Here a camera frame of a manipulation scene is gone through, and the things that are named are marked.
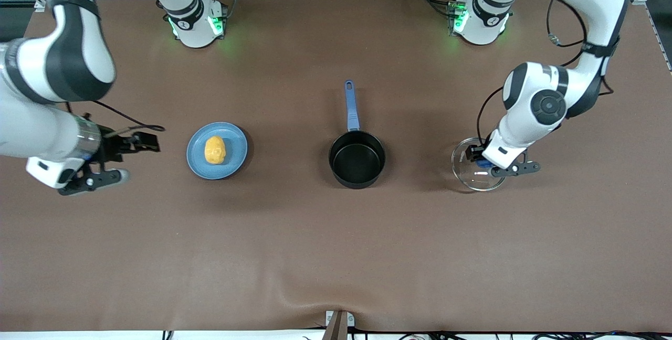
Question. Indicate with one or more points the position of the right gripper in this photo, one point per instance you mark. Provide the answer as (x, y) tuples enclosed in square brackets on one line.
[(112, 146)]

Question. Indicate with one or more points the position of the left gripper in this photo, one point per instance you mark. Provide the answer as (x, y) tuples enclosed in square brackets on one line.
[(475, 153)]

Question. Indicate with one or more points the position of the glass lid with blue knob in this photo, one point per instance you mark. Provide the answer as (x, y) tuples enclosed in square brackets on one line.
[(475, 180)]

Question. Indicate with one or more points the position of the yellow potato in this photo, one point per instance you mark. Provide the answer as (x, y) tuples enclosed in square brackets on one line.
[(215, 150)]

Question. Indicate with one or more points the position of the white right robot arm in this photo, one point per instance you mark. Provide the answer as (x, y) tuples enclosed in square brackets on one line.
[(79, 67)]

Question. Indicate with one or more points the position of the blue round plate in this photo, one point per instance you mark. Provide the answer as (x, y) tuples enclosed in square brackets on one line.
[(233, 146)]

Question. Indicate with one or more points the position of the brown table mat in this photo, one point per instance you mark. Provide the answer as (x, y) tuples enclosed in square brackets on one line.
[(336, 251)]

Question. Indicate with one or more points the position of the metal table clamp bracket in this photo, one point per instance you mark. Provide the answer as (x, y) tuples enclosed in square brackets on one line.
[(338, 324)]

